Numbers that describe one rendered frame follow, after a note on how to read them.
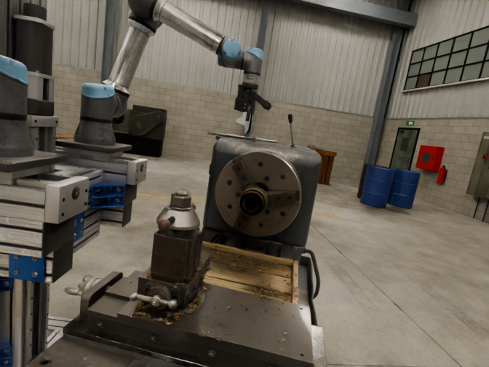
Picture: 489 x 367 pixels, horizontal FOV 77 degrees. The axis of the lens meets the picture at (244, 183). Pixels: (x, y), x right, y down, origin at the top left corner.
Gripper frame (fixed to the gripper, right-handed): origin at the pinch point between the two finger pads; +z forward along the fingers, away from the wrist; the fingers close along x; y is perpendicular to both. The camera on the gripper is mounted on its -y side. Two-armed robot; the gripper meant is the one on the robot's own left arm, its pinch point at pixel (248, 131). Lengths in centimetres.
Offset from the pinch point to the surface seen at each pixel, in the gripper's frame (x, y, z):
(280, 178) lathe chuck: 31.3, -19.1, 14.4
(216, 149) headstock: 16.3, 9.3, 9.1
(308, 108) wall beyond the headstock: -1034, -40, -106
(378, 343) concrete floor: -66, -101, 130
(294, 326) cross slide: 88, -28, 33
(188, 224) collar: 90, -7, 17
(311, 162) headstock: 15.8, -29.6, 7.9
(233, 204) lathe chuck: 31.9, -4.0, 26.8
